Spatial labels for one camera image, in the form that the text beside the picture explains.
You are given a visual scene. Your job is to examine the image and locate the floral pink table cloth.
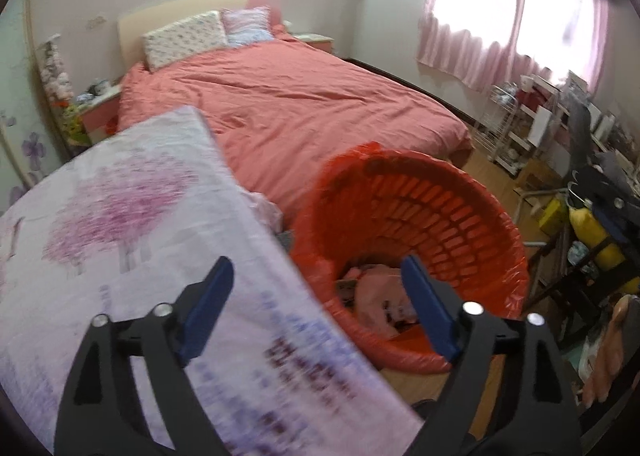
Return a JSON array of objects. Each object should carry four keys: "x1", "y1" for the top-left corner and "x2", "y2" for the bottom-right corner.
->
[{"x1": 1, "y1": 107, "x2": 422, "y2": 455}]

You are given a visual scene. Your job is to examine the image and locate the cluttered desk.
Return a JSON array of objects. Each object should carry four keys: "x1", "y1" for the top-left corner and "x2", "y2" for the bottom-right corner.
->
[{"x1": 504, "y1": 67, "x2": 640, "y2": 287}]

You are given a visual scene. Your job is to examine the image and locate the red laundry basket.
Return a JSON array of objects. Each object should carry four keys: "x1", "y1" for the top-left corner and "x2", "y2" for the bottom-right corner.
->
[{"x1": 291, "y1": 143, "x2": 529, "y2": 375}]

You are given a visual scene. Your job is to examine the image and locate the floral sliding wardrobe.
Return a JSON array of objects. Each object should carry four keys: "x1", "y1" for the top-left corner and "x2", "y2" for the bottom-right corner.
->
[{"x1": 1, "y1": 0, "x2": 66, "y2": 211}]

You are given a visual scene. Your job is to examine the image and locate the small red bin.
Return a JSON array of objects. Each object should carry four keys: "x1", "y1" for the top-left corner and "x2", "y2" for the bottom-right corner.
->
[{"x1": 104, "y1": 116, "x2": 118, "y2": 136}]

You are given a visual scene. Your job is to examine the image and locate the pink white nightstand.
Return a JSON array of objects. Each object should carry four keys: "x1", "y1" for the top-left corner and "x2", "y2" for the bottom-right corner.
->
[{"x1": 80, "y1": 84, "x2": 122, "y2": 145}]

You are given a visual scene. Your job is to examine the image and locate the black white mug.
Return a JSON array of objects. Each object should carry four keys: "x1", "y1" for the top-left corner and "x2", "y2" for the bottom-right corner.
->
[{"x1": 74, "y1": 79, "x2": 112, "y2": 105}]

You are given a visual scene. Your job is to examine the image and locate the stuffed toy column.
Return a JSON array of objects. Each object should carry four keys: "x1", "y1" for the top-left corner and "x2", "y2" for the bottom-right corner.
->
[{"x1": 39, "y1": 34, "x2": 91, "y2": 157}]

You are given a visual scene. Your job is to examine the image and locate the coral pink bed duvet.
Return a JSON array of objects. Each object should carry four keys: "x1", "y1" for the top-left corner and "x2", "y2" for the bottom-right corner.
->
[{"x1": 118, "y1": 36, "x2": 473, "y2": 223}]

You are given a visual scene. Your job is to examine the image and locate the pink window curtain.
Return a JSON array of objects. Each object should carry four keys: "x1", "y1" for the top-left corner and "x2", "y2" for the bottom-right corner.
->
[{"x1": 416, "y1": 0, "x2": 608, "y2": 92}]

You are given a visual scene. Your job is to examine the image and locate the beige wooden headboard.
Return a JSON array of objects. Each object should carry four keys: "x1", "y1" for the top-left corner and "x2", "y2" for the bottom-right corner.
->
[{"x1": 117, "y1": 0, "x2": 284, "y2": 70}]

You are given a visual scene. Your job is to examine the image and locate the white floral pillow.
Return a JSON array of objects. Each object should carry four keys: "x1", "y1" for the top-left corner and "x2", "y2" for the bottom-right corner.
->
[{"x1": 142, "y1": 11, "x2": 229, "y2": 72}]

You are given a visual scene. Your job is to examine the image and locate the pink striped pillow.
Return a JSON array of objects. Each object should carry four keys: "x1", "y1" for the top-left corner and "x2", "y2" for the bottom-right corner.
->
[{"x1": 220, "y1": 5, "x2": 274, "y2": 48}]

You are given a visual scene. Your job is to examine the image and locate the far side nightstand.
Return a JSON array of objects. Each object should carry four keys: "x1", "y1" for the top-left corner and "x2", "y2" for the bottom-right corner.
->
[{"x1": 294, "y1": 34, "x2": 334, "y2": 54}]

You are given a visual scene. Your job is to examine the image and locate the white wire rack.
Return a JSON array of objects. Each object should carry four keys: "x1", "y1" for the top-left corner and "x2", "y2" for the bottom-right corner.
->
[{"x1": 473, "y1": 83, "x2": 521, "y2": 178}]

